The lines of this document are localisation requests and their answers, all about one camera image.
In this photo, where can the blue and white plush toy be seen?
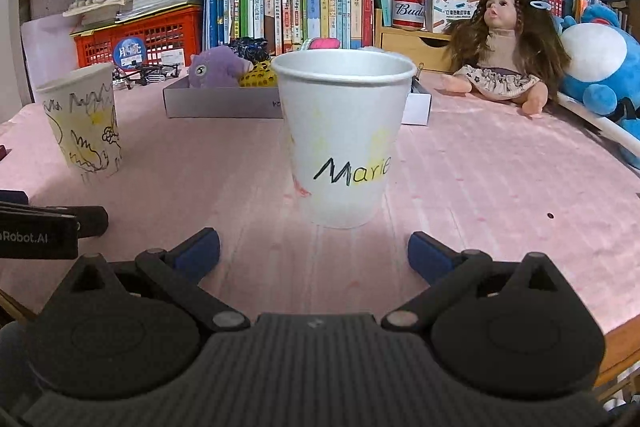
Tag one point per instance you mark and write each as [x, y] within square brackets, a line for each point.
[600, 52]

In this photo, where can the yellow sequin pouch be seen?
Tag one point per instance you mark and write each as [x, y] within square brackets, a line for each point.
[257, 77]

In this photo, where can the white shallow cardboard box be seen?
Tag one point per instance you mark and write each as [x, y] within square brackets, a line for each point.
[220, 102]

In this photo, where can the brown-haired doll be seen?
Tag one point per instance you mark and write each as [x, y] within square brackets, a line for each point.
[505, 37]

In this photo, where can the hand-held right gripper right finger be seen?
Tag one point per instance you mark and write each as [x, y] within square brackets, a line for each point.
[430, 254]

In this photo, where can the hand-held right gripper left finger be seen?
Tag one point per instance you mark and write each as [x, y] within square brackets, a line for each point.
[200, 252]

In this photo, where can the white printed carton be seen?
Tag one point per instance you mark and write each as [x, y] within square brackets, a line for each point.
[450, 12]

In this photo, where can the red drink can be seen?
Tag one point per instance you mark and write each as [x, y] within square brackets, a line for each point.
[409, 2]

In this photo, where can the white storage bin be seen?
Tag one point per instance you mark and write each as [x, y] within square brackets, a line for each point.
[47, 47]

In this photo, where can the pink cloth bundle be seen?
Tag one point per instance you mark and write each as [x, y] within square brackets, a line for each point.
[322, 43]

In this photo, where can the white paper cup black lettering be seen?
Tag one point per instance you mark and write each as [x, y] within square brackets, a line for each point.
[345, 117]

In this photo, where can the red plastic crate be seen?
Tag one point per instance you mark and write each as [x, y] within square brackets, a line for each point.
[100, 42]

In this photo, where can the white plastic rod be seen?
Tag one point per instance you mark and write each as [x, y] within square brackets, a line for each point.
[595, 119]

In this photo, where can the black toy bicycle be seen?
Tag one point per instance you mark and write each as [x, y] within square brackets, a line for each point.
[150, 74]

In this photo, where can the purple plush toy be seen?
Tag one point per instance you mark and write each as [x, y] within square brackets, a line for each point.
[220, 67]

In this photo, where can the dark red small object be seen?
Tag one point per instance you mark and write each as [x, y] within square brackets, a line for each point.
[3, 154]

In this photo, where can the paper cup with crayon drawings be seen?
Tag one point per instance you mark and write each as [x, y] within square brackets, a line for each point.
[80, 107]

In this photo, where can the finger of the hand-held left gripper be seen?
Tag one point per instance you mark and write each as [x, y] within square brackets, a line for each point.
[12, 197]

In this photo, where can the small wooden drawer box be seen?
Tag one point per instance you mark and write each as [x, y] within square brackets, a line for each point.
[400, 47]

